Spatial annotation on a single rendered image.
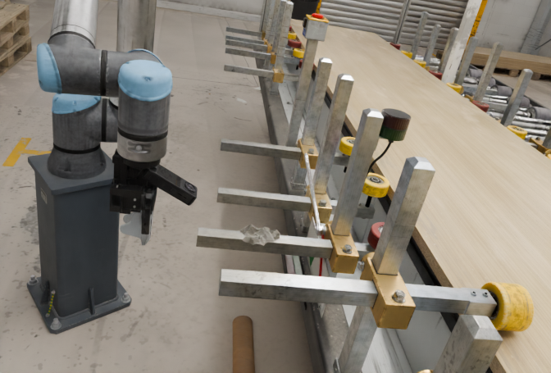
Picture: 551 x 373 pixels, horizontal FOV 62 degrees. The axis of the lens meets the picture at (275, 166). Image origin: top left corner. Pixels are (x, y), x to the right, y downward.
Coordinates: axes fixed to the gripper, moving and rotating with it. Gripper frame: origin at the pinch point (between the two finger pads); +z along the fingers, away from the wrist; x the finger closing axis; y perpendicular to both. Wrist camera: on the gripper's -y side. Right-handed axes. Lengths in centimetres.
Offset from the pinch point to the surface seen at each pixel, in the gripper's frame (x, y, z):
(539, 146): -82, -150, -3
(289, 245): 2.1, -30.0, -3.0
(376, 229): 0.4, -48.9, -8.1
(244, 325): -50, -34, 75
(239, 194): -23.3, -20.5, 0.6
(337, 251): 4.7, -39.7, -4.4
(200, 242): 1.7, -11.0, -1.7
